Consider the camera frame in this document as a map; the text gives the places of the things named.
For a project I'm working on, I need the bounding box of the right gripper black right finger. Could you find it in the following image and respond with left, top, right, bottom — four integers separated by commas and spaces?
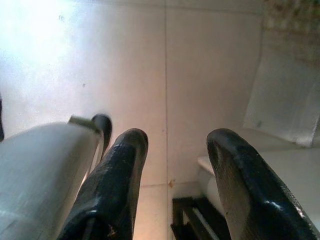
206, 128, 320, 240

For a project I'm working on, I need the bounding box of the bubble wrap sheet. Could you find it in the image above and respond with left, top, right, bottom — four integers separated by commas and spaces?
243, 26, 320, 149

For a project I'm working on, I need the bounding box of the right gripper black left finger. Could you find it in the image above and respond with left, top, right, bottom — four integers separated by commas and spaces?
56, 127, 149, 240

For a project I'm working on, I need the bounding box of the robot's silver right leg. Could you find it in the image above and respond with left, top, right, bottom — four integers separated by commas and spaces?
0, 114, 105, 240

